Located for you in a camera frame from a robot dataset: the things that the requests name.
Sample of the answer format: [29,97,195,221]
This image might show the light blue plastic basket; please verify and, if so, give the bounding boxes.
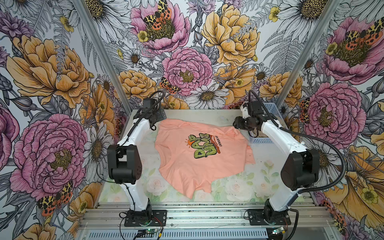
[248,101,289,144]

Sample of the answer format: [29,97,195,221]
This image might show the peach graphic t-shirt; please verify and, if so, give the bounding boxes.
[155,119,255,199]

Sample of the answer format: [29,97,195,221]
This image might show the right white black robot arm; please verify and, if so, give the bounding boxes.
[233,101,320,225]

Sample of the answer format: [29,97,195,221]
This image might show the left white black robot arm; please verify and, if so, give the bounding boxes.
[107,98,166,227]

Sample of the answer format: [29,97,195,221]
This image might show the green circuit board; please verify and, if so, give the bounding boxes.
[135,229,164,239]

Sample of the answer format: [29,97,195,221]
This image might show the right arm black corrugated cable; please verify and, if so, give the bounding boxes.
[247,89,347,240]

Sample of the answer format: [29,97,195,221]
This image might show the right aluminium corner post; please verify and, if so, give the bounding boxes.
[275,0,342,108]

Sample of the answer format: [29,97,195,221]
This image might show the aluminium corner post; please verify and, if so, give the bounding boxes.
[74,1,133,115]
[275,0,342,108]

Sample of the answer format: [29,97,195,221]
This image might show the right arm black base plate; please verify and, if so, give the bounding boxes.
[245,209,292,226]

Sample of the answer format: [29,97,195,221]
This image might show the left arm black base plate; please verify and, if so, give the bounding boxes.
[124,210,168,228]

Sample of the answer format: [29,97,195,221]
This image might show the aluminium rail frame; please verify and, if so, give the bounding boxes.
[79,202,334,230]

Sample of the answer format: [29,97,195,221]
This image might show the left aluminium corner post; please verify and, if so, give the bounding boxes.
[74,1,133,115]

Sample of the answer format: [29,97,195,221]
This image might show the white vented cable duct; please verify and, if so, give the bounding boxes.
[82,228,268,240]

